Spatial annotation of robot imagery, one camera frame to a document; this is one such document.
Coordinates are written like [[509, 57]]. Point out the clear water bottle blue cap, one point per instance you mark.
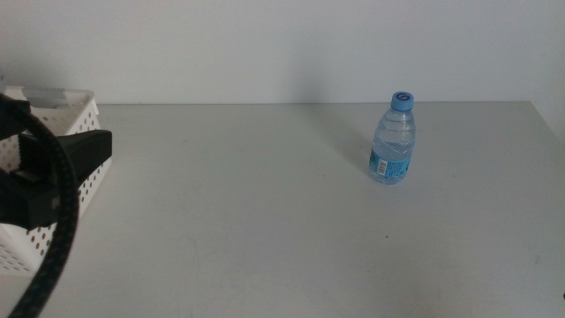
[[392, 146]]

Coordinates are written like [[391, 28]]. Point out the white perforated plastic basket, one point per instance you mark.
[[88, 115]]

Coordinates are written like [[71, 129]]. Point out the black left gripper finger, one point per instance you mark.
[[84, 150], [13, 119]]

